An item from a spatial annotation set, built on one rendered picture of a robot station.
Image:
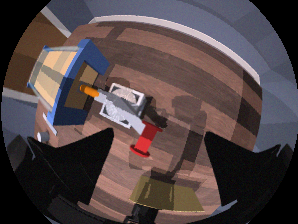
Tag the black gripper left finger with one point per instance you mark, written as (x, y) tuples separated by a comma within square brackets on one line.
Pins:
[(78, 165)]

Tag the grey cylinder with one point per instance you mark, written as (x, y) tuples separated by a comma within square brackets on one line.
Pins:
[(43, 136)]

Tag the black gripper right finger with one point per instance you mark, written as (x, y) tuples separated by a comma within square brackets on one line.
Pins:
[(234, 167)]

